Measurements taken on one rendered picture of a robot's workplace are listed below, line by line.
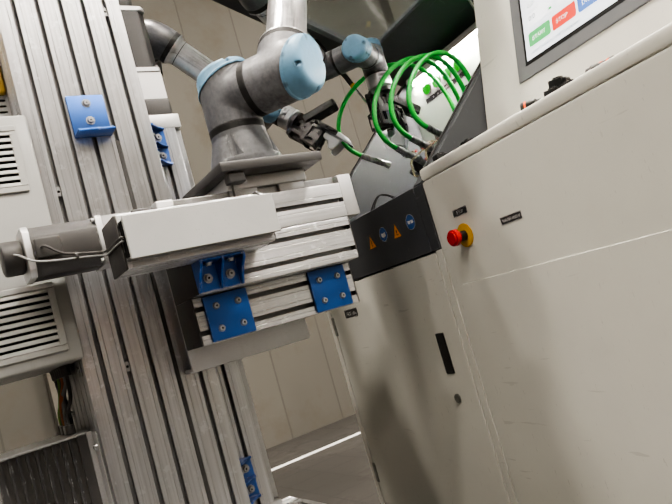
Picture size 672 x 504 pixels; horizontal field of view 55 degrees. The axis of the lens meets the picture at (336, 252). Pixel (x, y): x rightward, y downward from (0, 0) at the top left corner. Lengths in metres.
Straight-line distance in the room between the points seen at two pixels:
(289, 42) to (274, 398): 3.24
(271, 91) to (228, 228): 0.33
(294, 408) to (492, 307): 3.06
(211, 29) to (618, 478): 4.15
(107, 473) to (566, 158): 1.00
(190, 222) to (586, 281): 0.68
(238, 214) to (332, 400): 3.46
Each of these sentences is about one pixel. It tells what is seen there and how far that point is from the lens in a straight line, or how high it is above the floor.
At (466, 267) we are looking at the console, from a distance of 1.44.
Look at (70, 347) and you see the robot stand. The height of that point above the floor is 0.79.
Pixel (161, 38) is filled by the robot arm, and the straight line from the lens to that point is 1.95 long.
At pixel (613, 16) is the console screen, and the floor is 1.12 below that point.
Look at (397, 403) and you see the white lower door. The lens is 1.86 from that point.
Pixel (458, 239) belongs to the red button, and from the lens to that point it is 1.38.
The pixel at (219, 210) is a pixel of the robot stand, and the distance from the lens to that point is 1.09.
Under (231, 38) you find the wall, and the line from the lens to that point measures 4.91.
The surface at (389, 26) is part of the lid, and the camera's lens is 2.27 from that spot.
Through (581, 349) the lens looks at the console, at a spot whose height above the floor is 0.53.
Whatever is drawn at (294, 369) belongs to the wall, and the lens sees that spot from 4.36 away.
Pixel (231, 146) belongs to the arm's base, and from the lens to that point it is 1.31.
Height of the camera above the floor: 0.72
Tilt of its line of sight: 5 degrees up
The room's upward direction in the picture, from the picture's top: 16 degrees counter-clockwise
